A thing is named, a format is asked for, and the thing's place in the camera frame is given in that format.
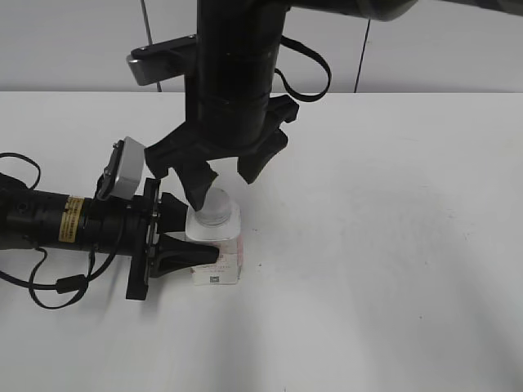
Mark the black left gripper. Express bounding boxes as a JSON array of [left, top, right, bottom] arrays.
[[97, 178, 220, 301]]

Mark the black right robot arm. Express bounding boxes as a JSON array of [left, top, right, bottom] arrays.
[[127, 1, 413, 210]]

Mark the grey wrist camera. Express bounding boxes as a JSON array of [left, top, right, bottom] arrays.
[[96, 136, 145, 201], [127, 35, 197, 86]]

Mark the white square drink bottle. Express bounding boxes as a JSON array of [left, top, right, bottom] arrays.
[[185, 203, 247, 287]]

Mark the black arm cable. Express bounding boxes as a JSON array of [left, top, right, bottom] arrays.
[[272, 34, 332, 104], [0, 152, 115, 310]]

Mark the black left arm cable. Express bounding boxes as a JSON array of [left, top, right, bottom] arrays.
[[0, 152, 115, 310]]

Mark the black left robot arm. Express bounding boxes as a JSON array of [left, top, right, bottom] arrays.
[[1, 176, 220, 305]]

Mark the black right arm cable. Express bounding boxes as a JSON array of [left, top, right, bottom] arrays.
[[272, 34, 332, 104]]

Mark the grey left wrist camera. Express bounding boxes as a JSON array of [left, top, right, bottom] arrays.
[[96, 136, 145, 201]]

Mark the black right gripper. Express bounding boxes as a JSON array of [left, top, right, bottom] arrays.
[[145, 95, 299, 211]]

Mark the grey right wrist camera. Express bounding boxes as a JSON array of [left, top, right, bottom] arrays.
[[127, 35, 197, 86]]

